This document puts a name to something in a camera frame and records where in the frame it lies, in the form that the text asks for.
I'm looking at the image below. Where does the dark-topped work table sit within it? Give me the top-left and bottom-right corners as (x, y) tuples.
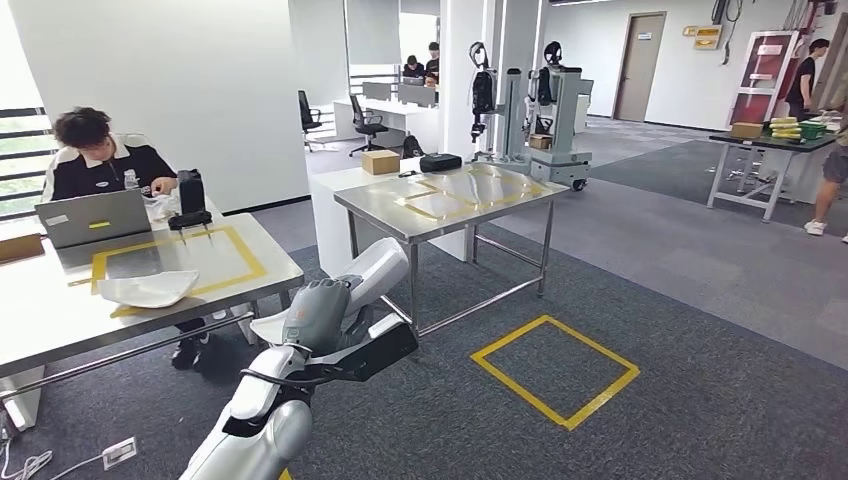
(705, 130), (839, 224)

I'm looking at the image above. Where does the clear plastic bag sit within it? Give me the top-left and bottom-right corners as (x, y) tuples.
(144, 188), (181, 223)

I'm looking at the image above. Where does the white cable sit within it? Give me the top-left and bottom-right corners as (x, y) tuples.
(0, 433), (107, 480)

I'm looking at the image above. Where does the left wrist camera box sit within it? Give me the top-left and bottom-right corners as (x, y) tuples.
(307, 313), (420, 386)

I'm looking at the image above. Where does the black office chair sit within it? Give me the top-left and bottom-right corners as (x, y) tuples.
(349, 93), (390, 158)
(298, 90), (327, 154)

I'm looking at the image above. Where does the dark window railing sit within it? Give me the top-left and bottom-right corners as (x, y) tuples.
(0, 105), (61, 220)

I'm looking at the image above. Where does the stainless steel workbench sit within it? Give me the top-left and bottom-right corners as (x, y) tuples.
(0, 198), (306, 432)

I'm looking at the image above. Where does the black robot on lift stand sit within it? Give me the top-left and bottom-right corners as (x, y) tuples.
(468, 40), (531, 167)
(526, 40), (594, 193)

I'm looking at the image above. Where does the white office desk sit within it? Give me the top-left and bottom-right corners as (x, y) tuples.
(333, 82), (442, 155)

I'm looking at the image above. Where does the red and white display board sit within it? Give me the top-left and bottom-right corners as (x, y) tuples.
(726, 31), (801, 128)

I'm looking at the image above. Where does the stainless steel table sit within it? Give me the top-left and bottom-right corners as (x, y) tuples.
(333, 162), (570, 339)

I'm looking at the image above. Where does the black upright device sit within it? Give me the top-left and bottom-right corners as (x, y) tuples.
(167, 168), (214, 248)

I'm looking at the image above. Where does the grey door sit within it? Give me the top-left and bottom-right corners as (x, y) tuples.
(612, 11), (668, 124)

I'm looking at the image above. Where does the white floor socket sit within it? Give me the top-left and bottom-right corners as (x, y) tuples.
(102, 437), (138, 472)

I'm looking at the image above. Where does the grey laptop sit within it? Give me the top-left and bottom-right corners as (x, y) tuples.
(34, 188), (152, 250)

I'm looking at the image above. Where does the black hard case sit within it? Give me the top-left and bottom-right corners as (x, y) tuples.
(419, 152), (463, 174)

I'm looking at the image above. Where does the white plastic car part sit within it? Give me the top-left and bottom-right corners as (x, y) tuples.
(250, 238), (411, 346)
(97, 270), (200, 310)

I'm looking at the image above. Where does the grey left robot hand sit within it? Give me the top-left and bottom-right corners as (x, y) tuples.
(281, 275), (374, 359)

